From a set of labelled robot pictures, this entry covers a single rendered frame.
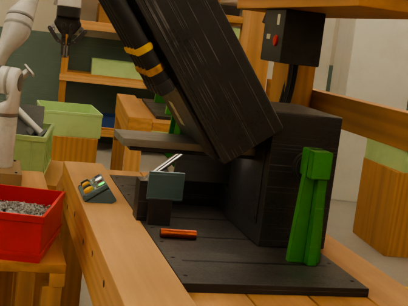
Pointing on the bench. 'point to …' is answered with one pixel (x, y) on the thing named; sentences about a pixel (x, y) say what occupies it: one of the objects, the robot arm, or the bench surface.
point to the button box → (98, 192)
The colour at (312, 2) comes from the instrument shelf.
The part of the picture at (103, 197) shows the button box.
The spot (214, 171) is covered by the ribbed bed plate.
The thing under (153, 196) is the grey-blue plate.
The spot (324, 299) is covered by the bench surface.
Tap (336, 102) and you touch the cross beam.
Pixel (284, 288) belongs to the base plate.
